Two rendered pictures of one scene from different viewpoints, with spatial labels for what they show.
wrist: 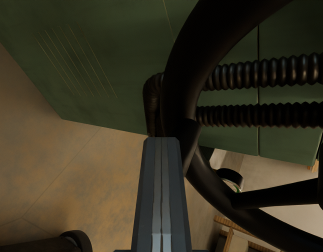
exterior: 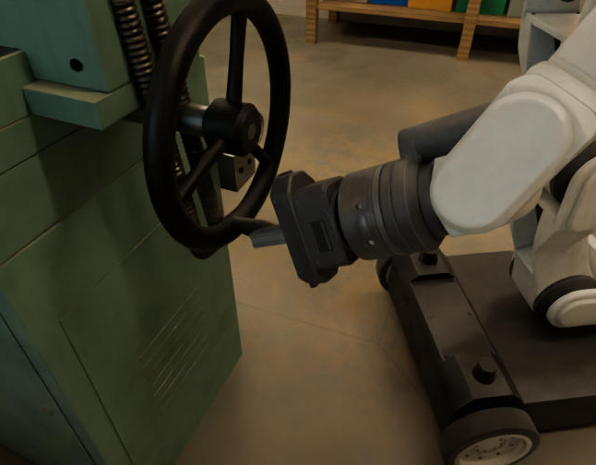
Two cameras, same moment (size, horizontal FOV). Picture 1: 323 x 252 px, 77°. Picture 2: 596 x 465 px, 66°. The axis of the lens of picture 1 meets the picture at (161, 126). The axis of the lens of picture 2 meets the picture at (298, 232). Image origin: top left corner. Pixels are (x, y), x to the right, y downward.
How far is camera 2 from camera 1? 0.43 m
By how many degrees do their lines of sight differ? 17
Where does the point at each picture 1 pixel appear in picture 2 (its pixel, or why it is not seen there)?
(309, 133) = not seen: hidden behind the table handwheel
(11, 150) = (303, 388)
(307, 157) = not seen: hidden behind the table
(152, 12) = (119, 280)
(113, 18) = (129, 317)
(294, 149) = (193, 83)
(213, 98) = not seen: hidden behind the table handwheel
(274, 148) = (197, 99)
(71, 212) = (359, 290)
